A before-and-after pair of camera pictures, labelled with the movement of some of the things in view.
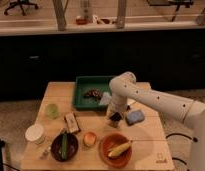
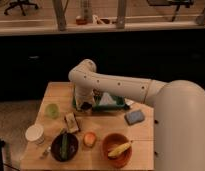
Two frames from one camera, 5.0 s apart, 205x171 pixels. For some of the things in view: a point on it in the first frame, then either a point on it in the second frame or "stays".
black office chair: x=21 y=3 stays
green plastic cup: x=52 y=111 stays
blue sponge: x=135 y=116 stays
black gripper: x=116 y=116 → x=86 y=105
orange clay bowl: x=112 y=141 stays
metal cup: x=114 y=121 → x=88 y=112
